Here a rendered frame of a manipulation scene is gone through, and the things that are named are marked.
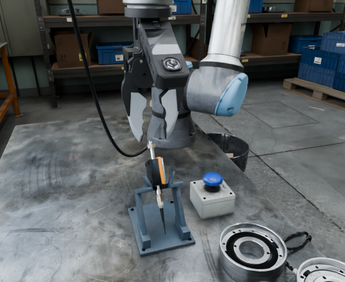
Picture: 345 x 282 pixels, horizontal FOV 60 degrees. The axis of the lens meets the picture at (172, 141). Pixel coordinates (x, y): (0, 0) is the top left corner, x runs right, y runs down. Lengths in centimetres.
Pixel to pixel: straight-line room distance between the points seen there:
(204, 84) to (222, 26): 15
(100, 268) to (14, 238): 18
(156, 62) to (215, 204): 32
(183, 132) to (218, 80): 19
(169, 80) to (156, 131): 49
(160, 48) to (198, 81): 38
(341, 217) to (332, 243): 26
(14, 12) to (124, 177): 347
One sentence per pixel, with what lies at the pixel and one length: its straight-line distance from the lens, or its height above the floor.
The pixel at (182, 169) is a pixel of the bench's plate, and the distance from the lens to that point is 77.
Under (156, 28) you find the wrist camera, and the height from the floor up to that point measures 116.
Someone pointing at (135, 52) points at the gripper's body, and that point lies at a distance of 47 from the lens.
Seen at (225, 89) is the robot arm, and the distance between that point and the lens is 76.
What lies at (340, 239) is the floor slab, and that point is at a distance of 196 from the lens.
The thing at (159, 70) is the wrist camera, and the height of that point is 111.
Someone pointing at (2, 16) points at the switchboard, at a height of 100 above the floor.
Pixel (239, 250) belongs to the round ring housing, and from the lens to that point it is 52.
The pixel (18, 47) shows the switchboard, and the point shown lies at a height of 67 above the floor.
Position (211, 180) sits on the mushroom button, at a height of 87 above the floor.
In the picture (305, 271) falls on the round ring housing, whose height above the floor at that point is 83.
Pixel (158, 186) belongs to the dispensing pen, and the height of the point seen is 89.
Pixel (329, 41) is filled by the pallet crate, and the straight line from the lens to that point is 438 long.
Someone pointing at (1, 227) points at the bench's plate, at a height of 80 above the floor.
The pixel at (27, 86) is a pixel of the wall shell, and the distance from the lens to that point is 444.
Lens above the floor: 120
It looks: 26 degrees down
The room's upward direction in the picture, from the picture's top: straight up
